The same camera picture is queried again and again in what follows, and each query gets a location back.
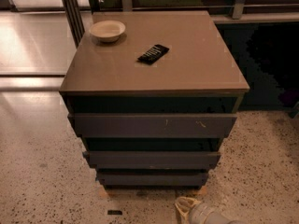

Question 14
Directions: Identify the grey drawer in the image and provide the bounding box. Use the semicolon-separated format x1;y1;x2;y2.
97;173;207;187
68;113;236;138
83;151;221;170

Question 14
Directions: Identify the grey drawer cabinet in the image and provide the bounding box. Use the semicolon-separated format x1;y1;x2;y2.
60;11;249;175

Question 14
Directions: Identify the dark metal door post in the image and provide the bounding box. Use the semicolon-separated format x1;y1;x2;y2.
62;0;85;47

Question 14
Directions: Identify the grey top drawer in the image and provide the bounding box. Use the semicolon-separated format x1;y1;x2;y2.
68;113;236;138

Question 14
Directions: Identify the white ceramic bowl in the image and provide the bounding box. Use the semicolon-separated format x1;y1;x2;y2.
90;21;126;43

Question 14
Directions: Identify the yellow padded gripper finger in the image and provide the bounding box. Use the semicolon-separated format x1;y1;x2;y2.
175;196;200;224

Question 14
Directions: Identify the grey middle drawer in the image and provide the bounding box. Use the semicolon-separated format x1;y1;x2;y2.
83;151;221;170

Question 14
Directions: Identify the black snack packet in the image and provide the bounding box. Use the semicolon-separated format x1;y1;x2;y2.
137;44;169;65

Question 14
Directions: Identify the grey bottom drawer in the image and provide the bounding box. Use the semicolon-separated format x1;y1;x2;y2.
97;173;207;187

